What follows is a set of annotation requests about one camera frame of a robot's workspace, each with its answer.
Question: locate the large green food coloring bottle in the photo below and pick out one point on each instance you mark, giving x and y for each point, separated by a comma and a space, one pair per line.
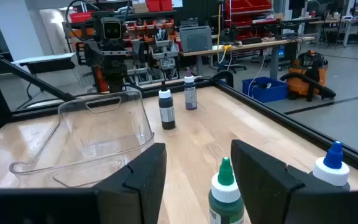
225, 205

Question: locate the large blue food coloring bottle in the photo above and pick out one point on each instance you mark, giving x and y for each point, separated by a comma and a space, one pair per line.
332, 171

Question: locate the light wood desk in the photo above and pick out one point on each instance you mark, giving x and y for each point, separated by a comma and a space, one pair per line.
331, 21

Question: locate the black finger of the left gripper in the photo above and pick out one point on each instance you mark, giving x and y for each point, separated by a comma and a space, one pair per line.
92, 54
138, 52

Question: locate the red storage bin shelf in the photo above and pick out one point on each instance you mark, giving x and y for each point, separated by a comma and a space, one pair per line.
247, 12

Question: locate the gray equipment box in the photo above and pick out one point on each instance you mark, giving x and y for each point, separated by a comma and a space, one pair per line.
196, 39

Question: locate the large purple food coloring bottle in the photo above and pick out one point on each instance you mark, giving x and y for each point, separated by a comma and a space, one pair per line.
190, 96

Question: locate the wooden workbench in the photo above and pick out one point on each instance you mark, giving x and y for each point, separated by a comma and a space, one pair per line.
244, 46

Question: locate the large black food coloring bottle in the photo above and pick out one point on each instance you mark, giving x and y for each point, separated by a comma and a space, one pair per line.
167, 109

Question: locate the clear plastic bin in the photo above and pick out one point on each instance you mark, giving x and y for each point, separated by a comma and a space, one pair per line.
104, 140

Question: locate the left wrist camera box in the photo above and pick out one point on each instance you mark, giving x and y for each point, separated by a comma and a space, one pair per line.
112, 29

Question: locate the orange shop vacuum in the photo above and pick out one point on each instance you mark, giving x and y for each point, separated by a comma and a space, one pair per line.
309, 77

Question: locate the white top table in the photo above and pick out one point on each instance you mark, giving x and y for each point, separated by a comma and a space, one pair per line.
42, 59

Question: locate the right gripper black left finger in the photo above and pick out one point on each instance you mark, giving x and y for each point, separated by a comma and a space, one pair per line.
141, 186

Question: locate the blue plastic floor bin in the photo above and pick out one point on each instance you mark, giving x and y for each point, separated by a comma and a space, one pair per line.
264, 90

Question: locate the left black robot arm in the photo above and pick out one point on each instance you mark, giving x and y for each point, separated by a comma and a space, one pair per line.
117, 77

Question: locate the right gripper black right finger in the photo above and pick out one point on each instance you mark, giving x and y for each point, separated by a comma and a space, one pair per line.
259, 180

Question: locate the black curved frame bracket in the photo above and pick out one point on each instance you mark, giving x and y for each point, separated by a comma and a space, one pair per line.
222, 76

